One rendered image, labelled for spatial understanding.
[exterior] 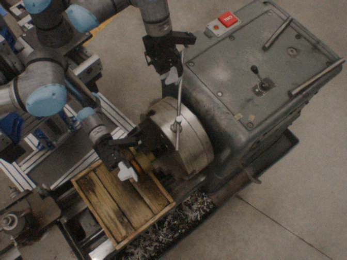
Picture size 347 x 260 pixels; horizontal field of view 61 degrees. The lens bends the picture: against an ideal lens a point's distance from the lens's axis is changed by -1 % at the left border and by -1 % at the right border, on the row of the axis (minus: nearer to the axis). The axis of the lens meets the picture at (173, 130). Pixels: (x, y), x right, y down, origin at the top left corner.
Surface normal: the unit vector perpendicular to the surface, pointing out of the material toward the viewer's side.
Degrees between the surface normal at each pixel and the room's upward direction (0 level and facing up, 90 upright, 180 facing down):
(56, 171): 0
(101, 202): 0
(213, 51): 0
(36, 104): 89
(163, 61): 71
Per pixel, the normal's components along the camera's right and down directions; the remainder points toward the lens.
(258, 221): 0.03, -0.40
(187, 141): 0.30, -0.02
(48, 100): 0.36, 0.86
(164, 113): -0.18, -0.62
